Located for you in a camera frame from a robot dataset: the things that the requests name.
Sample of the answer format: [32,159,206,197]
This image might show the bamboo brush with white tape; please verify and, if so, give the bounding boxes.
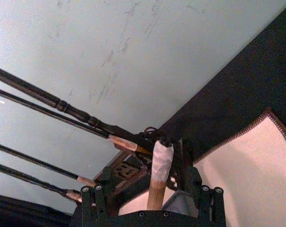
[146,138,175,211]

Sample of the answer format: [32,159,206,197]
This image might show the thin dark brush, copper ferrule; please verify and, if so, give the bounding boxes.
[0,161,84,203]
[0,140,96,188]
[0,85,138,152]

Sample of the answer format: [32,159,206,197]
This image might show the white felt mat, stitched edge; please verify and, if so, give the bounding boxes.
[119,106,286,227]

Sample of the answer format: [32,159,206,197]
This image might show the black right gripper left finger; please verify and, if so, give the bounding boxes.
[80,166,120,227]

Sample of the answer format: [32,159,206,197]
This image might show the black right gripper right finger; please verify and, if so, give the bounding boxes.
[184,166,226,227]

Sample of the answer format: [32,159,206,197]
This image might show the dark carved wooden brush rack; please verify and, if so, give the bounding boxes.
[95,131,196,210]

